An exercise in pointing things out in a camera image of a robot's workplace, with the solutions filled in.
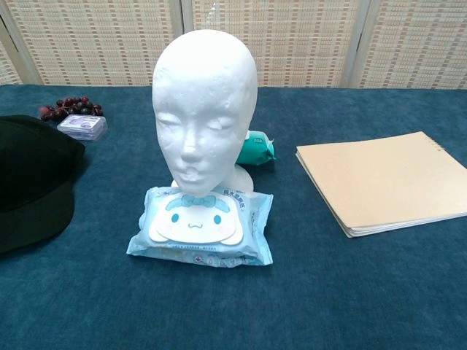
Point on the blue felt table cover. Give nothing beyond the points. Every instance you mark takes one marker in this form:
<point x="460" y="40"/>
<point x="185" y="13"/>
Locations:
<point x="109" y="310"/>

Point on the white mannequin head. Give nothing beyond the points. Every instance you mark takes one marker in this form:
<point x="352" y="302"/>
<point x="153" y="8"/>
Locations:
<point x="204" y="91"/>

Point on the tan spiral notebook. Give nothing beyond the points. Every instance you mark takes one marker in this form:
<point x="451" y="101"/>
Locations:
<point x="379" y="182"/>

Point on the black baseball cap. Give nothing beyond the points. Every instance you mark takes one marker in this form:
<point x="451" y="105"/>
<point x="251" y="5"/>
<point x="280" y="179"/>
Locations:
<point x="29" y="175"/>

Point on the woven folding screen panel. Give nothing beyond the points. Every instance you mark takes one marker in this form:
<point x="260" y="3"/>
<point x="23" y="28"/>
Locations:
<point x="7" y="65"/>
<point x="292" y="43"/>
<point x="419" y="43"/>
<point x="91" y="43"/>

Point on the green wet wipes pack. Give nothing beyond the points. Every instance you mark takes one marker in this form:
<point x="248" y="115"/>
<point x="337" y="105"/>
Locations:
<point x="259" y="149"/>

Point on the light blue wet wipes pack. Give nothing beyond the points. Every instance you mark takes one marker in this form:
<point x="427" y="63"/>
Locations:
<point x="197" y="222"/>

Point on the dark red grape bunch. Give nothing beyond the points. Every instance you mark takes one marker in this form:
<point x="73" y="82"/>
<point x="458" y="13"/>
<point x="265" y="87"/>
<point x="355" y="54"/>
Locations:
<point x="78" y="107"/>

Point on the purple clear plastic box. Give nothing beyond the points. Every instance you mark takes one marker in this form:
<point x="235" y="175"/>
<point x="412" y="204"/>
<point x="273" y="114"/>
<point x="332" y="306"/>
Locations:
<point x="82" y="125"/>

